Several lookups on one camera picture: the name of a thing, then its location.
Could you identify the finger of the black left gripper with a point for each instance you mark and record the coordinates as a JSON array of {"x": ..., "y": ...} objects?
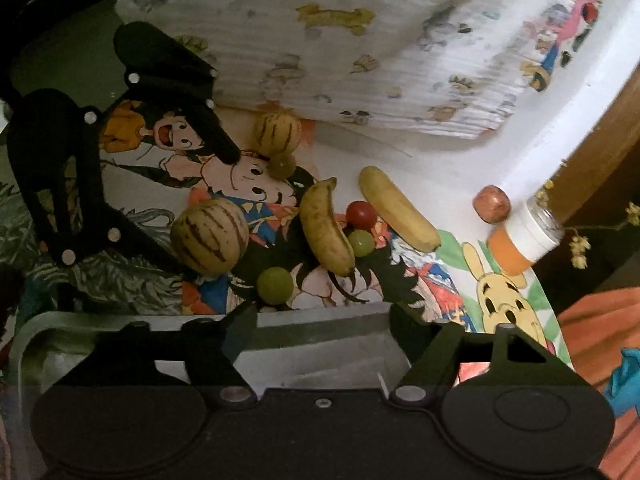
[
  {"x": 115, "y": 219},
  {"x": 165, "y": 77}
]

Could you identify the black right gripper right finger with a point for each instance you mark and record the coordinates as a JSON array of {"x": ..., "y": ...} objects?
[{"x": 437, "y": 350}]

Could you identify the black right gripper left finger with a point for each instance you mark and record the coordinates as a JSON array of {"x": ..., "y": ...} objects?
[{"x": 206, "y": 346}]

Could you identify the green grape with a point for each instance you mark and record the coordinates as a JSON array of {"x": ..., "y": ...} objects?
[
  {"x": 275, "y": 285},
  {"x": 362, "y": 242}
]

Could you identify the striped pepino melon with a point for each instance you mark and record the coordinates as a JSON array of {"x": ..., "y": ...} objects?
[
  {"x": 211, "y": 237},
  {"x": 277, "y": 133}
]

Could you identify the yellow banana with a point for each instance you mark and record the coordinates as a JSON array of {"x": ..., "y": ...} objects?
[
  {"x": 323, "y": 234},
  {"x": 396, "y": 210}
]

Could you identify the small brown kiwi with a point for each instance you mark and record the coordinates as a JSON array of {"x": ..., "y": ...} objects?
[{"x": 282, "y": 166}]

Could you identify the grey haired figure drawing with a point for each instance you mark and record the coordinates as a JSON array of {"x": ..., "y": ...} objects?
[{"x": 118, "y": 279}]

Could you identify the winnie pooh drawing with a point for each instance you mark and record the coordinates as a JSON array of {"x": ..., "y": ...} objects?
[{"x": 472, "y": 290}]

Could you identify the silver metal tray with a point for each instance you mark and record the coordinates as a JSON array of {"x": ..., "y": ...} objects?
[{"x": 335, "y": 348}]

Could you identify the colourful anime drawing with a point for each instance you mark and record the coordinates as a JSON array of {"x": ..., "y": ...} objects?
[{"x": 300, "y": 255}]

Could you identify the orange white glass jar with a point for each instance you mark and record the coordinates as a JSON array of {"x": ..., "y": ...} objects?
[{"x": 528, "y": 234}]

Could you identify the red apple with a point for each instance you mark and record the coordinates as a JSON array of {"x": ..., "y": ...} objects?
[{"x": 491, "y": 204}]

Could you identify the orange dress girl poster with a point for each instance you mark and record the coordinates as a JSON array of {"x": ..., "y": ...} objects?
[{"x": 601, "y": 332}]

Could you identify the dried yellow flower sprig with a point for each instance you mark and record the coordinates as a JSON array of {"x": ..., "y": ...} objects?
[{"x": 579, "y": 244}]

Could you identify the white cartoon print cloth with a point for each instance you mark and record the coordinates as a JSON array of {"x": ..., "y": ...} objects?
[{"x": 440, "y": 67}]

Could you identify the brown wooden door frame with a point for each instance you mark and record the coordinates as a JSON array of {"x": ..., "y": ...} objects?
[{"x": 600, "y": 179}]

